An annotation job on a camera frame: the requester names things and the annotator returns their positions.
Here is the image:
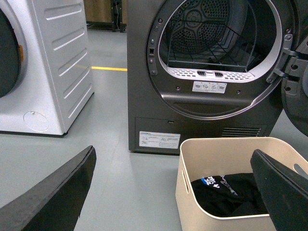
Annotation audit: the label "black printed t-shirt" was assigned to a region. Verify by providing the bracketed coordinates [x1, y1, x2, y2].
[191, 173, 268, 218]

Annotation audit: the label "dark grey dryer door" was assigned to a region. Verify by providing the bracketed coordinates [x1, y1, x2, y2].
[272, 0, 308, 135]

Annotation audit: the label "dark grey dryer machine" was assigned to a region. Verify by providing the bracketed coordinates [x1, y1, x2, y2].
[127, 0, 282, 155]

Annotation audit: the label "wire rack inside drum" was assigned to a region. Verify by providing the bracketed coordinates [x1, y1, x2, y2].
[160, 19, 256, 72]

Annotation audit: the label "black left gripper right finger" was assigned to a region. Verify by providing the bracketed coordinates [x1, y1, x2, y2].
[250, 149, 308, 231]

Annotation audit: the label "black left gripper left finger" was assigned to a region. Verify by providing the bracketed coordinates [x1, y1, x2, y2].
[0, 146, 97, 231]

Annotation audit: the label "black metal stand background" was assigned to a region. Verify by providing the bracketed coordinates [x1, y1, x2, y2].
[84, 0, 127, 33]

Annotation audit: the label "beige plastic laundry hamper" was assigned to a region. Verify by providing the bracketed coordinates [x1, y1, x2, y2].
[176, 137, 308, 231]

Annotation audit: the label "white washing machine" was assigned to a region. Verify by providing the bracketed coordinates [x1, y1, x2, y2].
[0, 0, 94, 136]

